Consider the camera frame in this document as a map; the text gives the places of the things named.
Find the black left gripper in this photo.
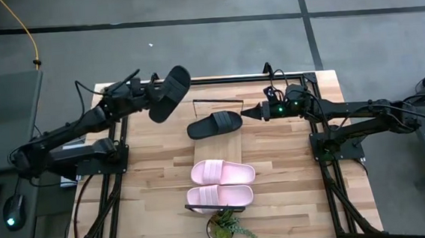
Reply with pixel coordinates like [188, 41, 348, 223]
[129, 74, 171, 111]

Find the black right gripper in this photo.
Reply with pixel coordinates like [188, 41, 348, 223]
[240, 97, 293, 124]

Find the black slide sandal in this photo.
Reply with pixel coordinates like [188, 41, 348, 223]
[144, 64, 195, 125]
[185, 109, 245, 141]

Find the pink slide sandal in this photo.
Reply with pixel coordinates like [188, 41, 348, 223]
[189, 156, 257, 189]
[185, 181, 256, 216]

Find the small potted green plant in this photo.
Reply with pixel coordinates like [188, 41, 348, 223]
[204, 205, 259, 238]

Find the white power adapter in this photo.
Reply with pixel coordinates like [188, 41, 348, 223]
[57, 142, 89, 189]

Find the black computer mouse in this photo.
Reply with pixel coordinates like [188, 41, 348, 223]
[1, 193, 28, 233]

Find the wooden shelf with black frame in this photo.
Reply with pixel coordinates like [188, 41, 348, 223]
[177, 94, 260, 217]

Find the yellow cable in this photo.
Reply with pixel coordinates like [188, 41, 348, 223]
[0, 0, 43, 73]

